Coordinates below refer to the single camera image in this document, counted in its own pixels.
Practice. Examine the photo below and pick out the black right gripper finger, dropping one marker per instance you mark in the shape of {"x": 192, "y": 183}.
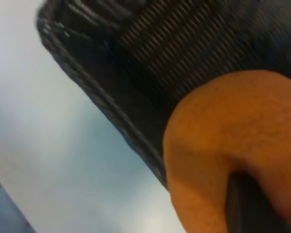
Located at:
{"x": 247, "y": 208}

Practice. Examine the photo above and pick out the orange soft toy fruit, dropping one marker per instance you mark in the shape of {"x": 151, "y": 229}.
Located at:
{"x": 220, "y": 126}

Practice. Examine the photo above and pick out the dark brown woven basket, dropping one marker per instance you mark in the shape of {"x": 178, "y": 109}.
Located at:
{"x": 172, "y": 48}

